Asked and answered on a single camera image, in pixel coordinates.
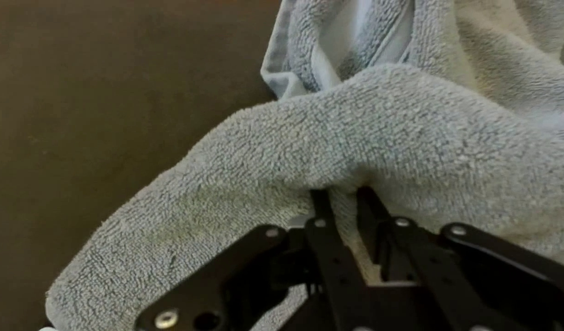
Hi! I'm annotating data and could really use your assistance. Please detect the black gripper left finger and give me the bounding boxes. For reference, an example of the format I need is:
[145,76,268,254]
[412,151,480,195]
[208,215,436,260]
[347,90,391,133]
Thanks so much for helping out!
[132,188,362,331]

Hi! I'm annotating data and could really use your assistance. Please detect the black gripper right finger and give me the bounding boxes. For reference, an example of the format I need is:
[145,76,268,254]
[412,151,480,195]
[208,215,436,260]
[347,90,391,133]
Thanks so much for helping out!
[355,186,564,331]

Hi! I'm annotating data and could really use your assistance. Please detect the grey fleece blanket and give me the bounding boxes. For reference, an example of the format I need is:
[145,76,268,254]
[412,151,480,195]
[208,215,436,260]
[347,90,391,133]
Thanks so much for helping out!
[39,0,564,331]

